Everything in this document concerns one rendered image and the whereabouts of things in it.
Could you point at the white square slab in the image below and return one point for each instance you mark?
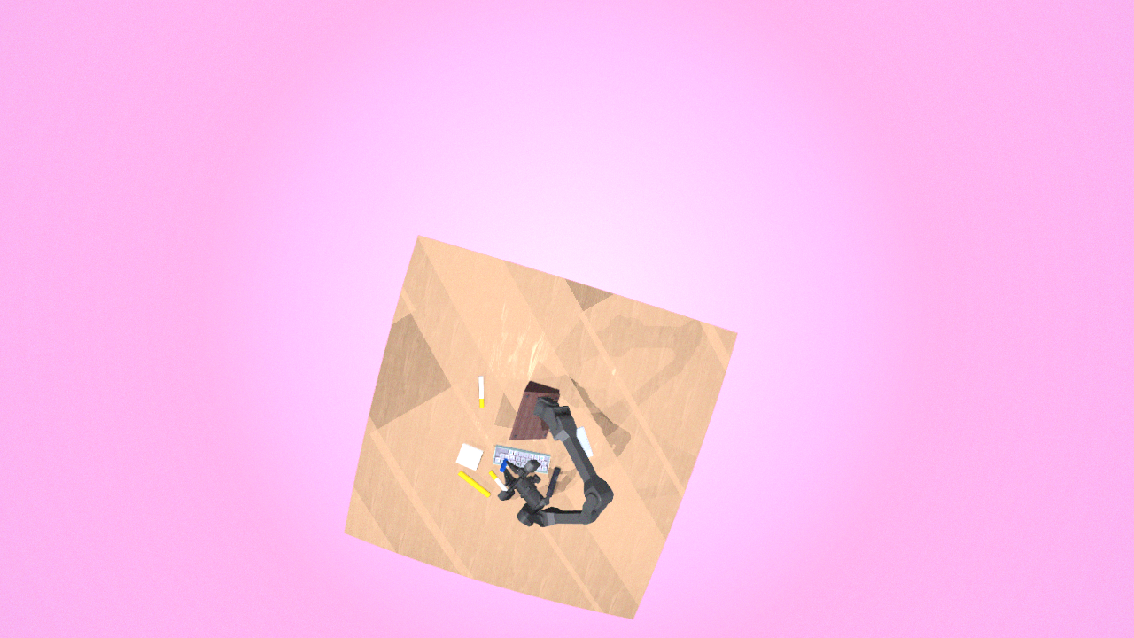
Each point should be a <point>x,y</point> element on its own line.
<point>469,456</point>

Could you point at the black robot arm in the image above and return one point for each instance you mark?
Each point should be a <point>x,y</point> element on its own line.
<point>597,491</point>

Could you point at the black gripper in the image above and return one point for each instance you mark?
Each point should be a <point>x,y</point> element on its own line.
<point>522,484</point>

